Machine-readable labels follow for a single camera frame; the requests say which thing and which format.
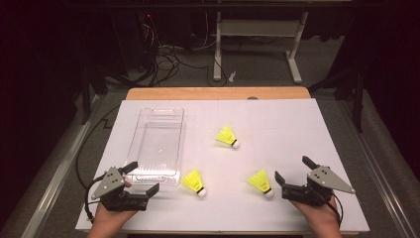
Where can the small white object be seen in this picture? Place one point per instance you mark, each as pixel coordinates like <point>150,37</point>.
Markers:
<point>232,76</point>

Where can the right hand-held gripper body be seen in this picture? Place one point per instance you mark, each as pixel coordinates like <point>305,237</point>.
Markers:
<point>325,180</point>

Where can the clear plastic container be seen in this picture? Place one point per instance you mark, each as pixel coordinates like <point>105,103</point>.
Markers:
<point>155,145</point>

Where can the wooden table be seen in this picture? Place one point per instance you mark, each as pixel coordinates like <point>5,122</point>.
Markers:
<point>198,93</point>

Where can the white metal stand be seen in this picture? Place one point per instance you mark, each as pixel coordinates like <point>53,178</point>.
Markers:
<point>257,28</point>

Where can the dark equipment rack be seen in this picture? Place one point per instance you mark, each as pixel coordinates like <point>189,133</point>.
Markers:
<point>132,39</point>

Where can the person's left hand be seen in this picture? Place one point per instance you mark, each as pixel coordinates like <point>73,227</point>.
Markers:
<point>109,219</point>

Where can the person's right hand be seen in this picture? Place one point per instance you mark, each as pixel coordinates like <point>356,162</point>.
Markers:
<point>322,219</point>

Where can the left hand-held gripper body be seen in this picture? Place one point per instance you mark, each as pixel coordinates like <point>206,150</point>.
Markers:
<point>110,185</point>

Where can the black metal stand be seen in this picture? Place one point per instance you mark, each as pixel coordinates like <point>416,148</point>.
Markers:
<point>358,105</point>
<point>86,99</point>

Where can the aluminium floor rail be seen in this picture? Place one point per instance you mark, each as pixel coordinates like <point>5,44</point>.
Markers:
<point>379,178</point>
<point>59,172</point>

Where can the yellow plastic shuttlecock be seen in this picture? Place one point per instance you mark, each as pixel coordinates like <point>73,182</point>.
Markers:
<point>226,135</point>
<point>259,180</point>
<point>192,180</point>

